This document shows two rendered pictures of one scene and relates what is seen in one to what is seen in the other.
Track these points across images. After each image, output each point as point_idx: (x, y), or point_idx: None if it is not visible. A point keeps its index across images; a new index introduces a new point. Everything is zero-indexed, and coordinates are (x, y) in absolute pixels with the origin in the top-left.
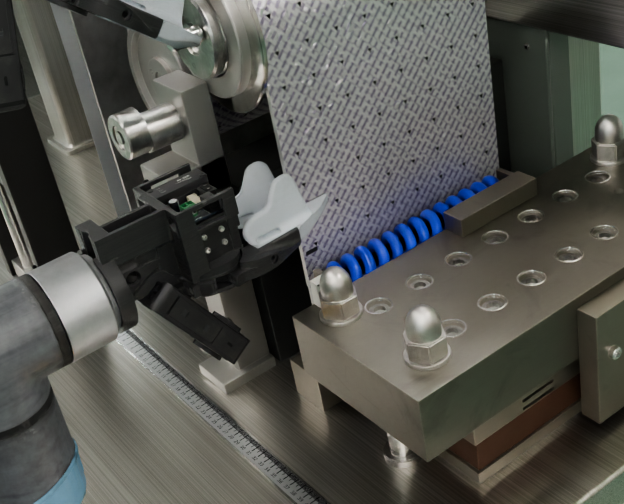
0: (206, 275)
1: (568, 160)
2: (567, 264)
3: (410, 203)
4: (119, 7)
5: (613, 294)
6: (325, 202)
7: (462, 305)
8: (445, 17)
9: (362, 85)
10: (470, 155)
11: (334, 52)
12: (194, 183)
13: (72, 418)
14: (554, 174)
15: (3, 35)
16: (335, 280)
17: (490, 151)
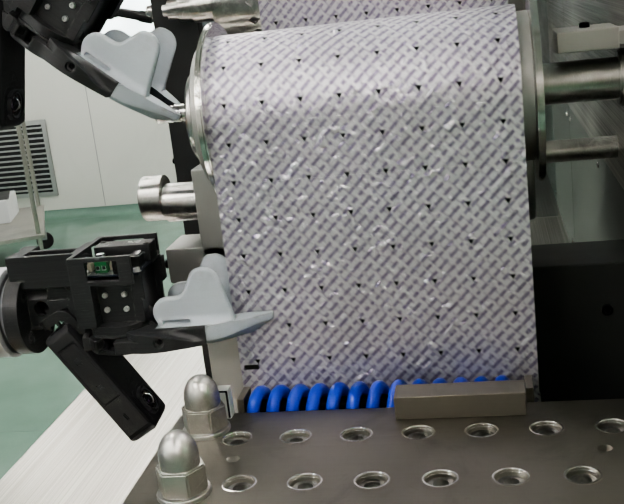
0: (95, 331)
1: (618, 399)
2: (421, 485)
3: (391, 367)
4: (63, 58)
5: None
6: (263, 318)
7: (282, 471)
8: (460, 166)
9: (333, 210)
10: (490, 343)
11: (299, 163)
12: (133, 247)
13: (108, 453)
14: (579, 405)
15: None
16: (190, 386)
17: (524, 350)
